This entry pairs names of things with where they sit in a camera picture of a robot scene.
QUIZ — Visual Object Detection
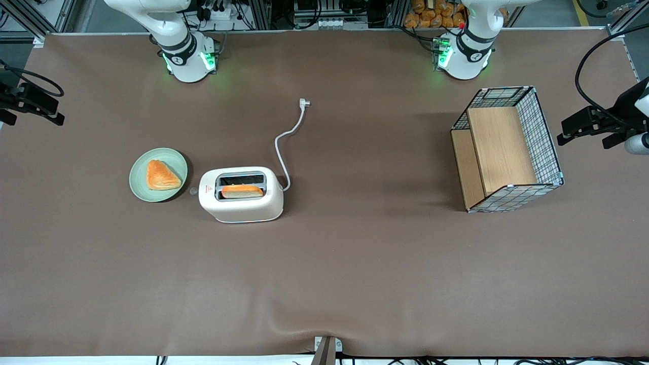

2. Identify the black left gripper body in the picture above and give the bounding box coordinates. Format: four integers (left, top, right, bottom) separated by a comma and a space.
602, 76, 649, 149

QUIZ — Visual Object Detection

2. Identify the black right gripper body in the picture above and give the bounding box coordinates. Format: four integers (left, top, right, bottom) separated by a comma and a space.
0, 81, 24, 126

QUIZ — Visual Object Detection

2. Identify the white two-slot toaster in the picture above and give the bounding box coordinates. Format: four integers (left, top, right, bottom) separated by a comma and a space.
198, 167, 284, 224

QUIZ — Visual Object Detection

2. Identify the wooden step shelf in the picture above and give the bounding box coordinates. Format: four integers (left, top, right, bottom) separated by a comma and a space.
451, 106, 538, 210

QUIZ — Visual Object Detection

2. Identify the pale green round plate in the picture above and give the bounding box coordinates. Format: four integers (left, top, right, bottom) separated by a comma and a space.
129, 148, 189, 203

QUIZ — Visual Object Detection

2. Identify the triangular golden pastry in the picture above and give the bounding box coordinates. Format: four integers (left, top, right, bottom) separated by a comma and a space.
147, 160, 182, 191

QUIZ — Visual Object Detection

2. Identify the bag of bread rolls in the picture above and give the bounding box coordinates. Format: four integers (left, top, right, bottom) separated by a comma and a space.
403, 0, 467, 29

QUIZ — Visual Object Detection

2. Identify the white power strip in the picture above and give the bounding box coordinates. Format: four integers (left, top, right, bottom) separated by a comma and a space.
199, 4, 245, 22

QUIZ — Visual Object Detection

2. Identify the toast bread slice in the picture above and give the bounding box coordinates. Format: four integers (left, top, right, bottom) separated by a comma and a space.
221, 185, 264, 199

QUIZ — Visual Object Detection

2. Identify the brown table mat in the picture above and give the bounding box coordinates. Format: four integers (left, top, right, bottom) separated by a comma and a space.
0, 29, 649, 358

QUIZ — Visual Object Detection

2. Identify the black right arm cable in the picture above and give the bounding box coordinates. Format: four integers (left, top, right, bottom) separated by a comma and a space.
0, 59, 65, 98

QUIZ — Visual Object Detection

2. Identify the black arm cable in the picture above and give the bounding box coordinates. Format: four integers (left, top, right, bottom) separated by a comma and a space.
0, 59, 65, 98
574, 23, 649, 120

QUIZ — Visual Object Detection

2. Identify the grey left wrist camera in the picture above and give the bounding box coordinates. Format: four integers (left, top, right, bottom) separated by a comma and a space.
625, 133, 649, 156

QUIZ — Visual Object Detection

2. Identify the wire mesh basket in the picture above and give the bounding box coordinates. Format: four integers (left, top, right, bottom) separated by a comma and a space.
450, 86, 565, 213

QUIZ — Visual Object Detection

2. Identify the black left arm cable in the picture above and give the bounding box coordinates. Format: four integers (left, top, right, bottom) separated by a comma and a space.
574, 23, 649, 120

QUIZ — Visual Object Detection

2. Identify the white toaster power cable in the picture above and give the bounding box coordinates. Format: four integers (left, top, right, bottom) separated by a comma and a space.
275, 98, 311, 193

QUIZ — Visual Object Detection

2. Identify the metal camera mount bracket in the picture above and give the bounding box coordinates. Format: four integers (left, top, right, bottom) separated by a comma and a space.
310, 336, 343, 365

